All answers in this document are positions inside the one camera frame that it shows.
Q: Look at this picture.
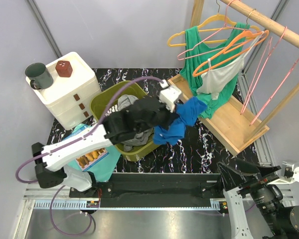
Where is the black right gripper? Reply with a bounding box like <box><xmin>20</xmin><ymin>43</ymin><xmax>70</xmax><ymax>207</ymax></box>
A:
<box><xmin>218</xmin><ymin>156</ymin><xmax>287</xmax><ymax>235</ymax></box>

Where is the blue tank top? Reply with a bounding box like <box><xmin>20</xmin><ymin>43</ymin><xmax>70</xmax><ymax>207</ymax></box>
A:
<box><xmin>153</xmin><ymin>97</ymin><xmax>207</xmax><ymax>145</ymax></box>

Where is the pink wire hanger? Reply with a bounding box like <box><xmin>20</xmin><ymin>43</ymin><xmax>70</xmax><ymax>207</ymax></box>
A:
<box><xmin>177</xmin><ymin>0</ymin><xmax>237</xmax><ymax>62</ymax></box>

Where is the black white striped tank top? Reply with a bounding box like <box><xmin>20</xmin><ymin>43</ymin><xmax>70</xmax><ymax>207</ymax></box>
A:
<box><xmin>105</xmin><ymin>104</ymin><xmax>119</xmax><ymax>117</ymax></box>

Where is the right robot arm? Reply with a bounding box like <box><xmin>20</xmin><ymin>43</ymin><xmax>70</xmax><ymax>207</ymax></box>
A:
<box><xmin>216</xmin><ymin>159</ymin><xmax>299</xmax><ymax>239</ymax></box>

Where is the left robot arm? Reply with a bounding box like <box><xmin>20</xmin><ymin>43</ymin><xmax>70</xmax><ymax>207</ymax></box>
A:
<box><xmin>35</xmin><ymin>96</ymin><xmax>179</xmax><ymax>197</ymax></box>

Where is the light grey tank top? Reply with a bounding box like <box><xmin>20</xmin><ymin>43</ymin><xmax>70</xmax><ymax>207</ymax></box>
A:
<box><xmin>195</xmin><ymin>32</ymin><xmax>265</xmax><ymax>100</ymax></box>

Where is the green tank top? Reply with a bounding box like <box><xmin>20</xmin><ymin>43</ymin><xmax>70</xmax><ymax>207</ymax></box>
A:
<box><xmin>180</xmin><ymin>22</ymin><xmax>250</xmax><ymax>119</ymax></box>

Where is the yellow velvet hanger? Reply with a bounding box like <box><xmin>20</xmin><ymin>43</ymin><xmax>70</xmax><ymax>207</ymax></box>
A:
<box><xmin>167</xmin><ymin>0</ymin><xmax>261</xmax><ymax>49</ymax></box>

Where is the orange plastic hanger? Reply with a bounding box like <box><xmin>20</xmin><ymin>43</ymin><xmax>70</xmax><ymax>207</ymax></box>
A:
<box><xmin>192</xmin><ymin>29</ymin><xmax>270</xmax><ymax>77</ymax></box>

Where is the wooden clothes rack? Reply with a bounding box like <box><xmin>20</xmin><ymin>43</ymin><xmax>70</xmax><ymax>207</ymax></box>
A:
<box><xmin>167</xmin><ymin>0</ymin><xmax>299</xmax><ymax>156</ymax></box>

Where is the olive green plastic basket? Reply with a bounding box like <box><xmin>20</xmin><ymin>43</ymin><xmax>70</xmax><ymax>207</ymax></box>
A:
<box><xmin>90</xmin><ymin>81</ymin><xmax>158</xmax><ymax>162</ymax></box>

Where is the white drawer unit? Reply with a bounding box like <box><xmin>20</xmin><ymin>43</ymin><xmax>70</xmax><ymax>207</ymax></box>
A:
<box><xmin>26</xmin><ymin>52</ymin><xmax>101</xmax><ymax>130</ymax></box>

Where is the dark red cube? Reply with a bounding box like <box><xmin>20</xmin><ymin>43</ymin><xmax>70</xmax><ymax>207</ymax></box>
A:
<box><xmin>55</xmin><ymin>60</ymin><xmax>73</xmax><ymax>78</ymax></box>

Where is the dark green mug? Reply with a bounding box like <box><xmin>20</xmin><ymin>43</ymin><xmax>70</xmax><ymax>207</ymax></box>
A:
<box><xmin>25</xmin><ymin>63</ymin><xmax>54</xmax><ymax>90</ymax></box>

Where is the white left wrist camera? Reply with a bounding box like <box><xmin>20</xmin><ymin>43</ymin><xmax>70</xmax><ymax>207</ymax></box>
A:
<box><xmin>158</xmin><ymin>80</ymin><xmax>182</xmax><ymax>113</ymax></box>

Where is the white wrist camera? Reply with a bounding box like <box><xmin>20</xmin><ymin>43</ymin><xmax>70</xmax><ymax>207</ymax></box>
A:
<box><xmin>158</xmin><ymin>80</ymin><xmax>182</xmax><ymax>113</ymax></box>
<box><xmin>269</xmin><ymin>160</ymin><xmax>299</xmax><ymax>185</ymax></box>

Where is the white cable duct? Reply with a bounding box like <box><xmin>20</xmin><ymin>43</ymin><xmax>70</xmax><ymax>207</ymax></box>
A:
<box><xmin>34</xmin><ymin>199</ymin><xmax>228</xmax><ymax>211</ymax></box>

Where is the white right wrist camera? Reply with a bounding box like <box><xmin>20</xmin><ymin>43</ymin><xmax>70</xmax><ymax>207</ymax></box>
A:
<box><xmin>269</xmin><ymin>160</ymin><xmax>299</xmax><ymax>185</ymax></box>

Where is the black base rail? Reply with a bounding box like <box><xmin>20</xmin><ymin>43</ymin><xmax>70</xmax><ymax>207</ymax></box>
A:
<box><xmin>68</xmin><ymin>173</ymin><xmax>224</xmax><ymax>198</ymax></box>

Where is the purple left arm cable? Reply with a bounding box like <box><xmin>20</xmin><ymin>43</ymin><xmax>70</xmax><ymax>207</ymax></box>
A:
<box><xmin>15</xmin><ymin>76</ymin><xmax>165</xmax><ymax>236</ymax></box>

